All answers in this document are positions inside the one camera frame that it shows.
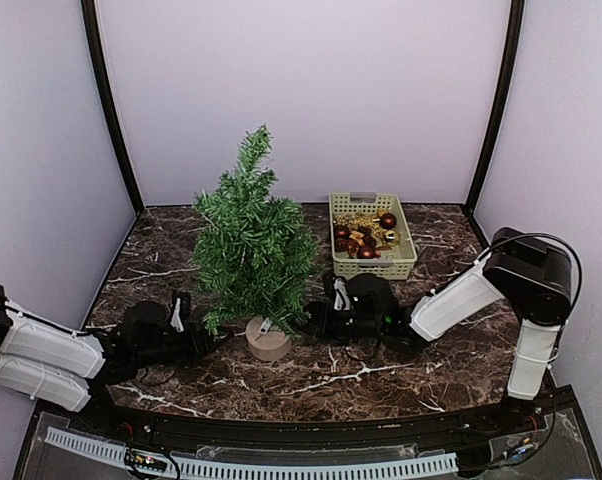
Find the left black frame post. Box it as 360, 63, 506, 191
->
80, 0, 145, 216

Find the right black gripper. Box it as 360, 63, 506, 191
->
287, 301, 385, 346

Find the red bauble ornament left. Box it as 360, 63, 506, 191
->
334, 225, 350, 239

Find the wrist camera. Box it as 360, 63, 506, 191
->
170, 291, 192, 333
322, 272, 352, 311

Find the small green christmas tree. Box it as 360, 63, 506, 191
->
192, 125, 317, 334

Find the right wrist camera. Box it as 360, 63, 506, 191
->
322, 272, 352, 311

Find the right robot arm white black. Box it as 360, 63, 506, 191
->
301, 227, 583, 434

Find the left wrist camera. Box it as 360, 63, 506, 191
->
170, 291, 192, 333

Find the red bauble ornament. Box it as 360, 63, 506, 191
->
334, 225, 350, 239
379, 212, 397, 230
357, 244, 377, 259

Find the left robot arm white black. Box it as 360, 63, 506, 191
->
0, 284, 234, 436

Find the round wooden tree base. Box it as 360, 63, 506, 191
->
245, 317, 292, 362

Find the gold bell ornament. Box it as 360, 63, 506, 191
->
382, 230, 400, 246

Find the black frame post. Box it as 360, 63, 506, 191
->
80, 0, 145, 216
464, 0, 525, 217

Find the green plastic basket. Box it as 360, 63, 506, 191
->
329, 192, 417, 280

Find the black front rail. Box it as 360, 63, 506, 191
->
70, 396, 552, 451

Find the red bauble ornament back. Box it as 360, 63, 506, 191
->
379, 212, 397, 230

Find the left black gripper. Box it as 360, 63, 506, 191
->
134, 318, 233, 369

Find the red bauble ornament front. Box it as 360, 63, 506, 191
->
357, 244, 377, 259

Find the brown pinecone ornament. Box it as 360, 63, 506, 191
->
357, 226, 374, 237

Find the white slotted cable duct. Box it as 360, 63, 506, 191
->
44, 427, 459, 479

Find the right black frame post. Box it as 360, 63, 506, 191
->
464, 0, 525, 217

